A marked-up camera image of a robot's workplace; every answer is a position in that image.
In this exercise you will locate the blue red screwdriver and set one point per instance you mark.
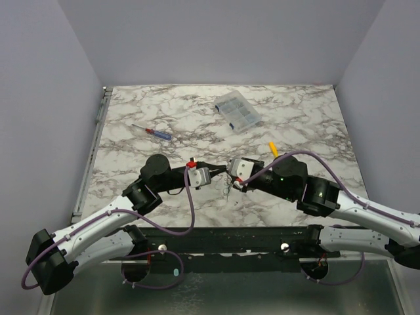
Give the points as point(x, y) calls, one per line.
point(159, 134)

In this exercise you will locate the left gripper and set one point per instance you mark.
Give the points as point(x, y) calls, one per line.
point(213, 170)

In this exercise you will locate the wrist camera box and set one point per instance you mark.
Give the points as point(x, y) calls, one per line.
point(239, 170)
point(190, 166)

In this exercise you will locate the aluminium frame rail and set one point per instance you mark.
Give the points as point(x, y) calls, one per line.
point(99, 125)

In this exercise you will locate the clear plastic screw box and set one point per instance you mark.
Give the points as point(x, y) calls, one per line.
point(237, 111)

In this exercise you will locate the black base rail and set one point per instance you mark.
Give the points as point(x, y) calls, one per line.
point(226, 250)

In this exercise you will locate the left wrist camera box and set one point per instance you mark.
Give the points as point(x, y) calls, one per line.
point(190, 166)

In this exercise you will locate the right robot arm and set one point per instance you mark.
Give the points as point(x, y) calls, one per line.
point(381, 230)

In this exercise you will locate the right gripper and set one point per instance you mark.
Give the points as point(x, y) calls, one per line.
point(251, 184)

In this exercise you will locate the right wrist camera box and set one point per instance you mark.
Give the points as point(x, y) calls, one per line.
point(239, 170)

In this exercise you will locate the yellow screwdriver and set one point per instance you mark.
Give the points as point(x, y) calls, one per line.
point(273, 149)

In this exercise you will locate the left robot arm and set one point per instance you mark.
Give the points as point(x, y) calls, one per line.
point(53, 259)

